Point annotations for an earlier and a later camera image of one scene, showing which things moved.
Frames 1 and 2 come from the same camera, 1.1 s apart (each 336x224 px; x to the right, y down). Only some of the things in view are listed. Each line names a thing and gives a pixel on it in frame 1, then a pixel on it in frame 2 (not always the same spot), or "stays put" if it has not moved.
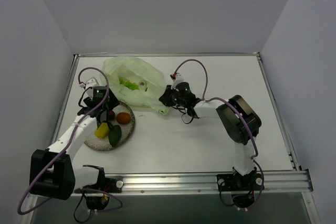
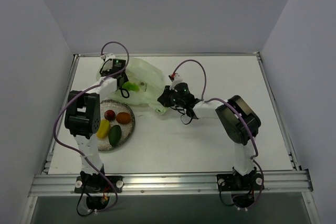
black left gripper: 104,109 -> 123,80
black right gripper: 167,98 stays put
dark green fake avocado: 114,135 stays put
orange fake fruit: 123,118 stays put
